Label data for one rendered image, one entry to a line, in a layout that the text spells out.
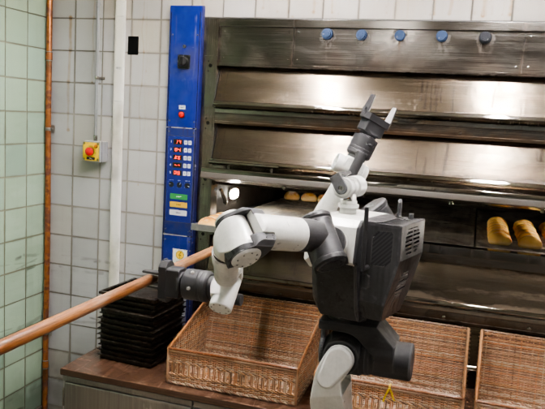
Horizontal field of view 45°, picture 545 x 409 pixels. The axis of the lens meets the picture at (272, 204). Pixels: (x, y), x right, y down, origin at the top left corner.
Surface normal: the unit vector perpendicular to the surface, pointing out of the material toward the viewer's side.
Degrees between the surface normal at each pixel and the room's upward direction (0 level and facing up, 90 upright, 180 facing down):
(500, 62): 90
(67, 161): 90
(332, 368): 90
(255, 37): 90
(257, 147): 70
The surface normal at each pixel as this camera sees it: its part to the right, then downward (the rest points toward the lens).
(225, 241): -0.62, -0.19
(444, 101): -0.26, -0.23
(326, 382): -0.32, 0.11
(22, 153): 0.95, 0.10
